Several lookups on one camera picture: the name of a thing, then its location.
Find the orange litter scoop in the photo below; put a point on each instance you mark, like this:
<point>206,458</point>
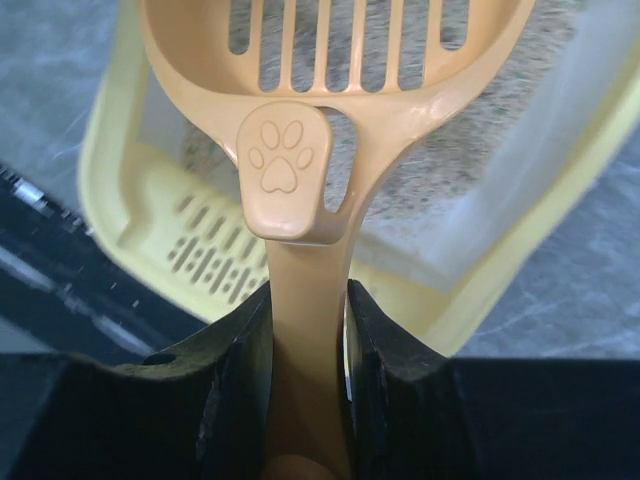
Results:
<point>310,163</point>

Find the yellow litter box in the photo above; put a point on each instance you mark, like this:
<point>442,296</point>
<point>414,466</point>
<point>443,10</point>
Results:
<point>438,272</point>

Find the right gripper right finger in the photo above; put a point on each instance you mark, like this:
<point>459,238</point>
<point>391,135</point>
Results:
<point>419,415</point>

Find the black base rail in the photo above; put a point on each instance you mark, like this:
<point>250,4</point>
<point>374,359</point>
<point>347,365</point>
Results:
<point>59,292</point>

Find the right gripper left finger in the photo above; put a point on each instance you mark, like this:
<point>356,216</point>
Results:
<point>195,410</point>

